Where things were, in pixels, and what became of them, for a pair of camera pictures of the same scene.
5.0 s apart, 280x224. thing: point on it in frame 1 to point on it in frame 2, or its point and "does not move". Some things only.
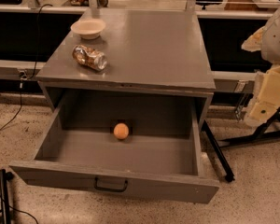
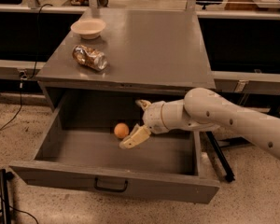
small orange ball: (120, 131) does not move
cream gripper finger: (271, 91) to (144, 104)
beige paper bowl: (89, 28) does not move
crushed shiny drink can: (89, 57) does not move
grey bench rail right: (234, 81) does not move
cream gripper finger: (254, 42) to (139, 133)
